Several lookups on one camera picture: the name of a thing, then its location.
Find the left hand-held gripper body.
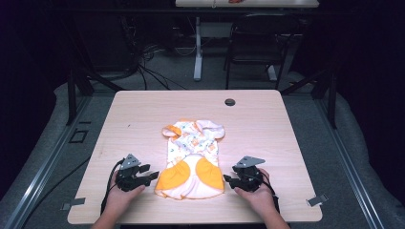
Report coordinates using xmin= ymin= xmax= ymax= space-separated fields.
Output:
xmin=115 ymin=154 xmax=151 ymax=193

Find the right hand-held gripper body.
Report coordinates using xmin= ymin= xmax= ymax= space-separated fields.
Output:
xmin=231 ymin=155 xmax=267 ymax=193

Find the orange and white baby romper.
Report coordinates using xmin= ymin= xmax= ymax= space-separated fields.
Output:
xmin=154 ymin=118 xmax=226 ymax=201

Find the person's left hand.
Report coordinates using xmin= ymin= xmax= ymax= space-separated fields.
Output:
xmin=104 ymin=170 xmax=147 ymax=219

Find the person's right hand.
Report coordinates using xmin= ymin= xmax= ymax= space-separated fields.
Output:
xmin=233 ymin=168 xmax=279 ymax=219

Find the grey tape strip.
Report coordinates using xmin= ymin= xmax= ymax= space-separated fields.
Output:
xmin=306 ymin=193 xmax=330 ymax=207
xmin=60 ymin=197 xmax=87 ymax=211

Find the white table foot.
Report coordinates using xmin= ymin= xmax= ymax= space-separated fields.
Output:
xmin=266 ymin=64 xmax=278 ymax=82

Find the black metal stand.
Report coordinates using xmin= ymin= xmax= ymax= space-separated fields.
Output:
xmin=280 ymin=65 xmax=339 ymax=130
xmin=62 ymin=12 xmax=126 ymax=126

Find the white table leg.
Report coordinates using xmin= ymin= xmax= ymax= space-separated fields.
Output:
xmin=193 ymin=16 xmax=204 ymax=82

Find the black folding chair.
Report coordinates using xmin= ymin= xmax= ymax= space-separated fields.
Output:
xmin=223 ymin=12 xmax=303 ymax=91

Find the light wooden background table top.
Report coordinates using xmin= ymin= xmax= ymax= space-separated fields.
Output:
xmin=175 ymin=0 xmax=320 ymax=9

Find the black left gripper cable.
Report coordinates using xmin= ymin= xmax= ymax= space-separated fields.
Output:
xmin=99 ymin=158 xmax=126 ymax=216

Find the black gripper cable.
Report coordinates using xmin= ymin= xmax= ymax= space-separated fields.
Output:
xmin=260 ymin=171 xmax=281 ymax=214
xmin=99 ymin=158 xmax=126 ymax=216

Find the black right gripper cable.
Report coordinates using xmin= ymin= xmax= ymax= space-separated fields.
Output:
xmin=260 ymin=171 xmax=281 ymax=214

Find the thin black floor cable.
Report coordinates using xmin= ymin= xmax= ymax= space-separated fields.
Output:
xmin=21 ymin=155 xmax=92 ymax=229

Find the aluminium floor rail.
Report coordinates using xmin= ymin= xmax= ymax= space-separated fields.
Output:
xmin=312 ymin=94 xmax=386 ymax=229
xmin=2 ymin=94 xmax=94 ymax=229

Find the bundle of black floor cables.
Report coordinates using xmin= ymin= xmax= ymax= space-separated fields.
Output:
xmin=122 ymin=18 xmax=189 ymax=92

